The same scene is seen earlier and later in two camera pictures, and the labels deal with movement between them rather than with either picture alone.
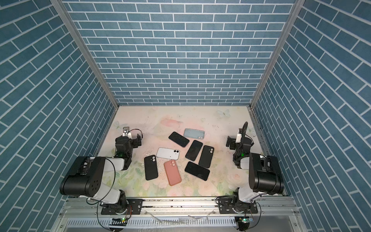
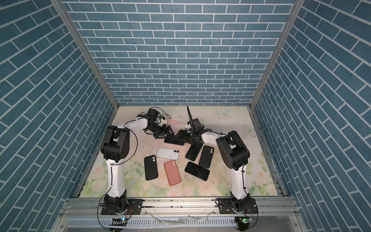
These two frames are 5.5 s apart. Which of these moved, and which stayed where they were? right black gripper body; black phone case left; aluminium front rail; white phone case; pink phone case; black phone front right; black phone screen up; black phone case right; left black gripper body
Moved: right black gripper body; left black gripper body; black phone screen up
Stayed: black phone case left; aluminium front rail; black phone front right; white phone case; pink phone case; black phone case right
